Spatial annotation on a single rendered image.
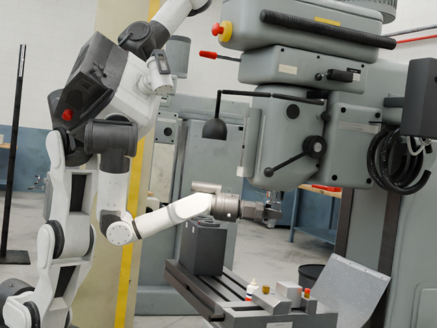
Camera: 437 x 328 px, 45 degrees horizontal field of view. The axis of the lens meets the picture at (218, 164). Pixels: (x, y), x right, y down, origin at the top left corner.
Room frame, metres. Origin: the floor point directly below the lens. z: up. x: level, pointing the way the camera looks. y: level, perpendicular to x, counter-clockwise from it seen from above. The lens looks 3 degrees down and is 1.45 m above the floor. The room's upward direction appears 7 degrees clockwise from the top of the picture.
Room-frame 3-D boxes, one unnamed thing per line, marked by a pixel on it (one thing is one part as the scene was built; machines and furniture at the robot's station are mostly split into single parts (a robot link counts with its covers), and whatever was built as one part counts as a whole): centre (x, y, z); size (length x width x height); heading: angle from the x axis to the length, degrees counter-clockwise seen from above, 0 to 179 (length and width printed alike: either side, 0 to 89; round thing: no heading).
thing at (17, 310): (2.05, 0.63, 0.68); 0.21 x 0.20 x 0.13; 46
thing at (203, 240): (2.13, 0.03, 1.01); 0.22 x 0.12 x 0.20; 19
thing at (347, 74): (1.57, -0.30, 1.66); 0.12 x 0.04 x 0.04; 113
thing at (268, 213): (1.64, -0.18, 1.23); 0.06 x 0.02 x 0.03; 89
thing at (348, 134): (1.74, -0.37, 1.47); 0.24 x 0.19 x 0.26; 23
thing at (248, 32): (1.67, -0.20, 1.81); 0.47 x 0.26 x 0.16; 113
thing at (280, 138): (1.67, -0.19, 1.47); 0.21 x 0.19 x 0.32; 23
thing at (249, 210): (1.67, -0.09, 1.23); 0.13 x 0.12 x 0.10; 179
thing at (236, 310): (1.52, -0.22, 0.97); 0.35 x 0.15 x 0.11; 116
